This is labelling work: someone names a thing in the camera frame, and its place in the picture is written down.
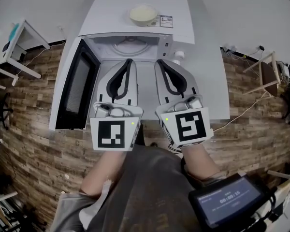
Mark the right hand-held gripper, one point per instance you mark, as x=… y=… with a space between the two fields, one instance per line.
x=191 y=127

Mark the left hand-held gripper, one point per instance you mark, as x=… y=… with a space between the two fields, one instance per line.
x=111 y=135

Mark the white microwave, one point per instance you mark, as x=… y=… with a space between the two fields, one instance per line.
x=106 y=16

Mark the cream round bowl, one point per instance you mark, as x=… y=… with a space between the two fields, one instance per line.
x=142 y=13

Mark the person's right forearm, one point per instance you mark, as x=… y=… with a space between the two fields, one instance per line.
x=200 y=161

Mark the person's left forearm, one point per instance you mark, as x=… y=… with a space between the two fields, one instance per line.
x=104 y=170

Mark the white plastic cap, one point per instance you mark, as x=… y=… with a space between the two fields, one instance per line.
x=177 y=62
x=179 y=54

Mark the person's black shoe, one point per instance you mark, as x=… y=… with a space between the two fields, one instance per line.
x=154 y=144

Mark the blue-edged printed label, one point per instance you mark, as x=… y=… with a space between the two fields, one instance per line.
x=166 y=21

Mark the white printed label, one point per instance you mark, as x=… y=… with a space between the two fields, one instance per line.
x=155 y=23

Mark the wooden stool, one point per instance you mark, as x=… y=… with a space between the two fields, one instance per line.
x=268 y=77

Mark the white floor scrap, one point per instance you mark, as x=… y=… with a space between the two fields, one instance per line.
x=67 y=177

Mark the person's grey shirt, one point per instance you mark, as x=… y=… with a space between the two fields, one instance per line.
x=145 y=190

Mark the black office chair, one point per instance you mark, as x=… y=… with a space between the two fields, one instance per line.
x=2 y=110

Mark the black tablet with screen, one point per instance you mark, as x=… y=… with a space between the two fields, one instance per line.
x=229 y=199

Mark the pale wooden stick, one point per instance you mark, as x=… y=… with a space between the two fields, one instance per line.
x=279 y=174

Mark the black box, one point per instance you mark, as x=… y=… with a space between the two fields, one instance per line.
x=1 y=180

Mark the white rack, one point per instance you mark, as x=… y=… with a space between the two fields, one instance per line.
x=7 y=196

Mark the black wall plug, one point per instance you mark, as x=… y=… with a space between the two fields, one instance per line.
x=261 y=47

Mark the white frame table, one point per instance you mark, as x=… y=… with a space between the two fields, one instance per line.
x=17 y=68

